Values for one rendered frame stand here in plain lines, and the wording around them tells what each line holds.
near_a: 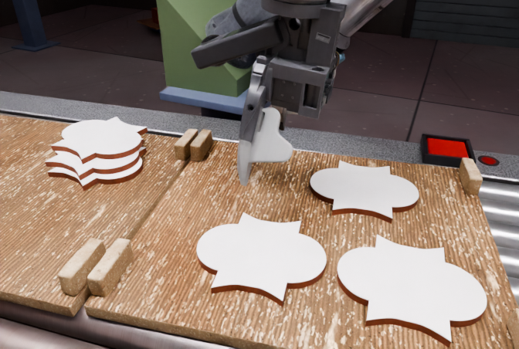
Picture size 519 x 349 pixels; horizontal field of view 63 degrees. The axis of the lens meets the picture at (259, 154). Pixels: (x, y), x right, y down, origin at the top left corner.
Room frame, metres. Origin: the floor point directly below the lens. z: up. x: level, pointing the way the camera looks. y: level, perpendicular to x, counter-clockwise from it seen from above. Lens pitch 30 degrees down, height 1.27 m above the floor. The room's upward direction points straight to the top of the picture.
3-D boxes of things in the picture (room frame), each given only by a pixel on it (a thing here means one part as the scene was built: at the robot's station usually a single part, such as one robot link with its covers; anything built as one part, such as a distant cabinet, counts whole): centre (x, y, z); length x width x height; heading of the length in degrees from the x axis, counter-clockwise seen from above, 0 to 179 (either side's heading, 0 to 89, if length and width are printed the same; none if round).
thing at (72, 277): (0.32, 0.18, 0.95); 0.06 x 0.02 x 0.03; 165
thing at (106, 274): (0.32, 0.15, 0.95); 0.06 x 0.02 x 0.03; 167
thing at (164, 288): (0.40, -0.07, 0.93); 0.41 x 0.35 x 0.02; 77
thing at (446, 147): (0.60, -0.31, 0.92); 0.06 x 0.06 x 0.01; 74
